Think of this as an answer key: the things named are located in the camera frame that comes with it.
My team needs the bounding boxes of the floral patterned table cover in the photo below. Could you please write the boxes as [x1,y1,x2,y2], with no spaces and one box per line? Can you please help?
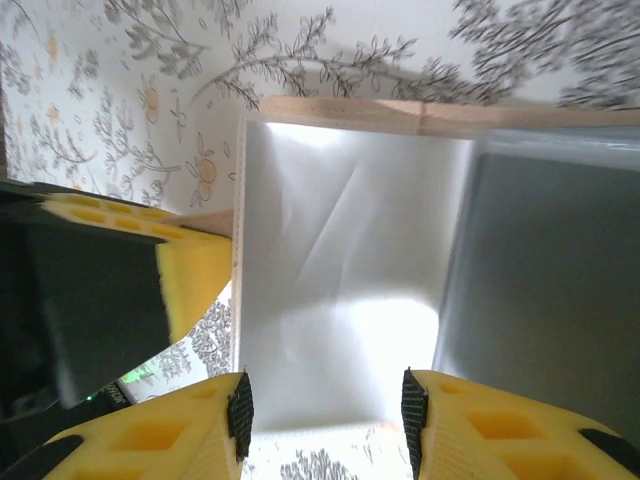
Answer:
[0,0,640,480]

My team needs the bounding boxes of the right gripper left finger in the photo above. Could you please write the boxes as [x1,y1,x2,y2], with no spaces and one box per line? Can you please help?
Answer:
[17,370,256,480]

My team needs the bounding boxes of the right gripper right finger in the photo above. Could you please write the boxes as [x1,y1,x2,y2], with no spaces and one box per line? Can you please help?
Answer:
[401,368,640,480]

